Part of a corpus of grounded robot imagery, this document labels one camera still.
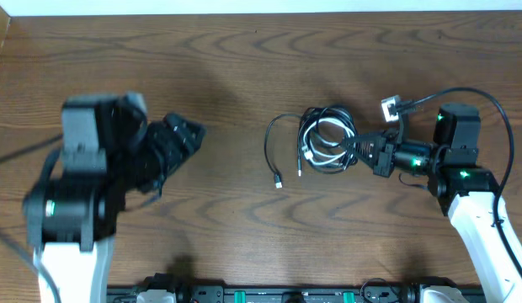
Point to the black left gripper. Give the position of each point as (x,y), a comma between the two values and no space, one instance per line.
(156,132)

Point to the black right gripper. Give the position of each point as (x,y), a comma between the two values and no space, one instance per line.
(388,140)

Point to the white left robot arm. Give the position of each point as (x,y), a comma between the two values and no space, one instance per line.
(109,147)

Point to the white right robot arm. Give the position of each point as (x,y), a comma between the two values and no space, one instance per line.
(469,195)

